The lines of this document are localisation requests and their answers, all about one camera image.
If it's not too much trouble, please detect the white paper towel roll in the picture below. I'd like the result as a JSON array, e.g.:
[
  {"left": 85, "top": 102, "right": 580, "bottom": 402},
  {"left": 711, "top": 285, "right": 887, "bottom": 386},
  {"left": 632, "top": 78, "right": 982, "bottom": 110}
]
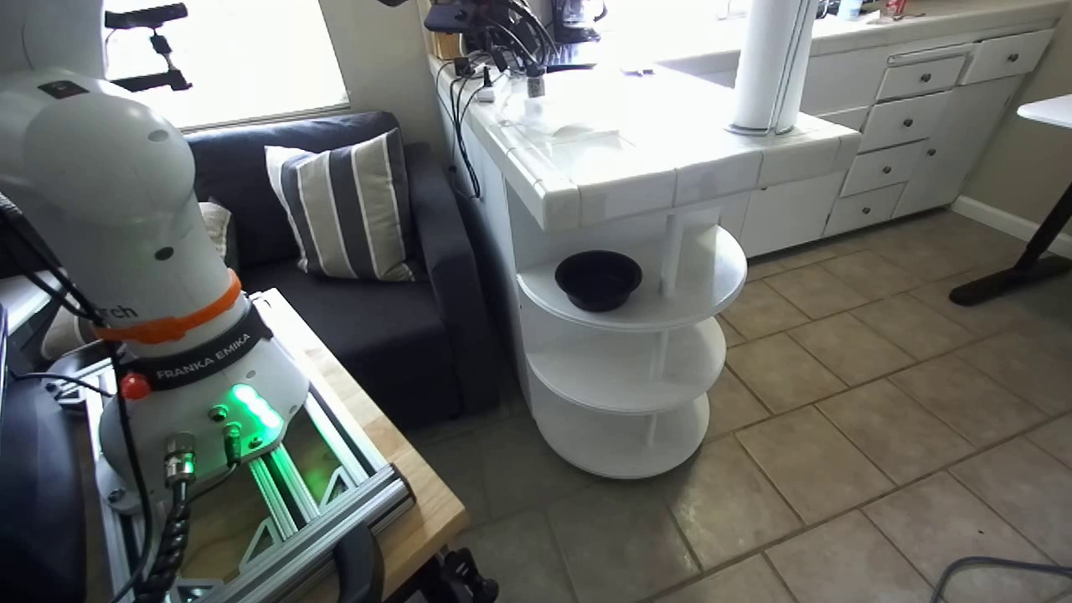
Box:
[{"left": 729, "top": 0, "right": 825, "bottom": 137}]

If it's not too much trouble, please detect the white tiled island with shelves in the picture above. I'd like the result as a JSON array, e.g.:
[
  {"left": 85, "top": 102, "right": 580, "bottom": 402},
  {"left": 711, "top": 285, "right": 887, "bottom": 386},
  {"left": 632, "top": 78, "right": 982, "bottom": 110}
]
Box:
[{"left": 428, "top": 60, "right": 864, "bottom": 486}]

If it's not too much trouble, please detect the black control box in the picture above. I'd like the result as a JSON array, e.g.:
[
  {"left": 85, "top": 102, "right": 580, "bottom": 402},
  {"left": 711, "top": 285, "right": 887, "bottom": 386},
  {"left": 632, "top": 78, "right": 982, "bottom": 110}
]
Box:
[{"left": 0, "top": 365, "right": 94, "bottom": 603}]

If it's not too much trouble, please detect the white table top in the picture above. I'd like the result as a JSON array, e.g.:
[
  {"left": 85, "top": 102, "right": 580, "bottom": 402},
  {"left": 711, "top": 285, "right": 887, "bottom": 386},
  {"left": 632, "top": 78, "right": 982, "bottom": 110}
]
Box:
[{"left": 1015, "top": 90, "right": 1072, "bottom": 137}]

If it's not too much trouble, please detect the dark blue sofa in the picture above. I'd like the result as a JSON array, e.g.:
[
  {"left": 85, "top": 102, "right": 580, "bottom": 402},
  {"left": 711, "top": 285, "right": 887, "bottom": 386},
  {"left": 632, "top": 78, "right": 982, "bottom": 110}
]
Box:
[{"left": 182, "top": 107, "right": 510, "bottom": 428}]

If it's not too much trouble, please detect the black table leg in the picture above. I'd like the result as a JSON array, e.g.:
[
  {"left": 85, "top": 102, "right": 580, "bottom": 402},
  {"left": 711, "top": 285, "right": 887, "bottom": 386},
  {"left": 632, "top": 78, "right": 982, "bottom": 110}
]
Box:
[{"left": 947, "top": 181, "right": 1072, "bottom": 313}]

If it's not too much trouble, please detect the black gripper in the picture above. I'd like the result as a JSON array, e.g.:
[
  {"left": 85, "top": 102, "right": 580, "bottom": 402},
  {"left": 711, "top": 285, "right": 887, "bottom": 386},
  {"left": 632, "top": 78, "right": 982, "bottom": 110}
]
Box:
[{"left": 484, "top": 0, "right": 562, "bottom": 67}]

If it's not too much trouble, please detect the black power strip cable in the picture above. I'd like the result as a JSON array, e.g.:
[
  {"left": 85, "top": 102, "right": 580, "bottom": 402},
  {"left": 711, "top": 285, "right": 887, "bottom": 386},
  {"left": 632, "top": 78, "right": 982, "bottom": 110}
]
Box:
[{"left": 441, "top": 57, "right": 501, "bottom": 211}]

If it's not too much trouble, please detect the black bowl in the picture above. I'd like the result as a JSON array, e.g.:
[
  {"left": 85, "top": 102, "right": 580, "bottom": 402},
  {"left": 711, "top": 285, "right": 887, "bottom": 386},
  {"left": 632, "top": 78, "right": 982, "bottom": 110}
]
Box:
[{"left": 552, "top": 248, "right": 645, "bottom": 315}]

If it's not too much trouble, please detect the white drawer cabinet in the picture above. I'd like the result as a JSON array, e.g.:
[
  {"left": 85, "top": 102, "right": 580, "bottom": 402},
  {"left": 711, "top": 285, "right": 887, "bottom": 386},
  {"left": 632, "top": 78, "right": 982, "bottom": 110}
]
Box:
[{"left": 667, "top": 0, "right": 1057, "bottom": 261}]

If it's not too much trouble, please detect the green printed mount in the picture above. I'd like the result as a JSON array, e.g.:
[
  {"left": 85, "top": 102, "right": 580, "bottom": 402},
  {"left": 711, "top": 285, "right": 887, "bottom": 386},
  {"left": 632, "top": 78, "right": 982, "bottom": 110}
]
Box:
[{"left": 211, "top": 381, "right": 342, "bottom": 543}]

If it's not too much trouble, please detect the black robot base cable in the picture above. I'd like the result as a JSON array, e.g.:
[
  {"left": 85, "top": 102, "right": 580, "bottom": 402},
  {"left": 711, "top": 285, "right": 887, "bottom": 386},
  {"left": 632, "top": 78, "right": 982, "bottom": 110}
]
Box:
[{"left": 104, "top": 356, "right": 197, "bottom": 603}]

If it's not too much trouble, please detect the black curved floor cable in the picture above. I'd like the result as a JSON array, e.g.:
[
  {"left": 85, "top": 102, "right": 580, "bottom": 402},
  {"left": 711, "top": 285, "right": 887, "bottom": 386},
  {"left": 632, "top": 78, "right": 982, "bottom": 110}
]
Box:
[{"left": 927, "top": 553, "right": 1072, "bottom": 603}]

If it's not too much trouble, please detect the grey striped pillow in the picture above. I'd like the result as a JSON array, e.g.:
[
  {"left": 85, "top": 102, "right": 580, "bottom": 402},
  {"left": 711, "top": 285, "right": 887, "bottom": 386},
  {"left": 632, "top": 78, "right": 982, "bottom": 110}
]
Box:
[{"left": 262, "top": 127, "right": 418, "bottom": 288}]

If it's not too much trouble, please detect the aluminium frame rail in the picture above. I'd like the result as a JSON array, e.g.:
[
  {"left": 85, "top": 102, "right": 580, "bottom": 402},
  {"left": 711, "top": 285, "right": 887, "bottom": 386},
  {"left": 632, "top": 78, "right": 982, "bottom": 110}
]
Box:
[{"left": 76, "top": 387, "right": 418, "bottom": 603}]

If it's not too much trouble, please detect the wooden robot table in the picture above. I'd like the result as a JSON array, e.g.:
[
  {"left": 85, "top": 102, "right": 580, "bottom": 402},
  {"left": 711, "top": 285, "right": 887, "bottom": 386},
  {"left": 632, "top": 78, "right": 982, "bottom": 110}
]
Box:
[{"left": 179, "top": 285, "right": 473, "bottom": 603}]

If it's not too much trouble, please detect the black laptop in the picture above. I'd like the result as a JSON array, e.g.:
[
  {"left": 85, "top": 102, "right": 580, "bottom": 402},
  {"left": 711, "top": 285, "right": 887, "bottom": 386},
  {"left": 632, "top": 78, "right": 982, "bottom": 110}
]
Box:
[{"left": 421, "top": 0, "right": 606, "bottom": 71}]

